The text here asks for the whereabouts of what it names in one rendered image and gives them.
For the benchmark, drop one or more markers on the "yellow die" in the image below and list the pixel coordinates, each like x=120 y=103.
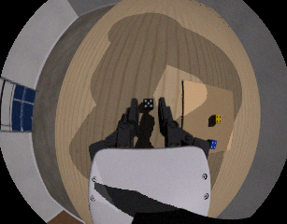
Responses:
x=216 y=119

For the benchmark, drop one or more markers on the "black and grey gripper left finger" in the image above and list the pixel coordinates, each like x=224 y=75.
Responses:
x=124 y=136

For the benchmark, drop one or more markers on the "blue die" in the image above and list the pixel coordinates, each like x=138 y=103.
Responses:
x=212 y=144

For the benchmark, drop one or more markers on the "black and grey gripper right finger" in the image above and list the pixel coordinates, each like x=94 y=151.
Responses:
x=174 y=135

